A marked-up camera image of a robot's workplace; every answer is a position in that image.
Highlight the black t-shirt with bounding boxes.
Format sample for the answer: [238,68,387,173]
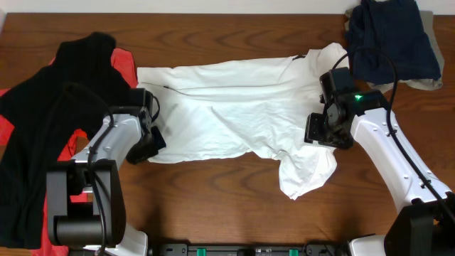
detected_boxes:
[1,33,130,249]

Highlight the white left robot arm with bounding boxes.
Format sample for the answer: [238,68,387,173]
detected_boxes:
[46,87,166,255]

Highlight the red-orange t-shirt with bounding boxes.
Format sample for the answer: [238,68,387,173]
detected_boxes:
[1,48,138,256]

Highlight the white t-shirt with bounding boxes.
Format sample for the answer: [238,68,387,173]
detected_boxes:
[137,43,348,199]

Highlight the dark navy folded garment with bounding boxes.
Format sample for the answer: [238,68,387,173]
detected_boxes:
[346,0,441,80]

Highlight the grey-beige folded garment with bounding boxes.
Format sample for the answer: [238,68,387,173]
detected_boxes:
[343,7,445,94]

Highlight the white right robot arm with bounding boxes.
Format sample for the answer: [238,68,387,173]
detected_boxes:
[305,68,454,255]

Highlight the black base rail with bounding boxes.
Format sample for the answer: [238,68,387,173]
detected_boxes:
[146,240,352,256]

